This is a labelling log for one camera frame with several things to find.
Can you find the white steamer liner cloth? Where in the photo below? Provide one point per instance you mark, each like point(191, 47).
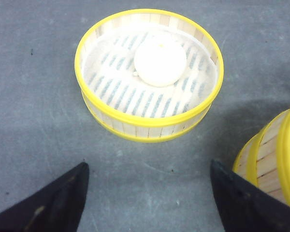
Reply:
point(110, 74)

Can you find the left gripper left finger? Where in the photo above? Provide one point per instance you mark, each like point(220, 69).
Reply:
point(57, 207)

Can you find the front bamboo steamer tray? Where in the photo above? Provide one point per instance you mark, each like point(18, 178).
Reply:
point(264, 161)

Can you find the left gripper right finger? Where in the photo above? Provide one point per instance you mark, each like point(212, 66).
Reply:
point(243, 207)

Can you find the large white bun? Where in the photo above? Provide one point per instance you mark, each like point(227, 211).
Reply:
point(160, 63)

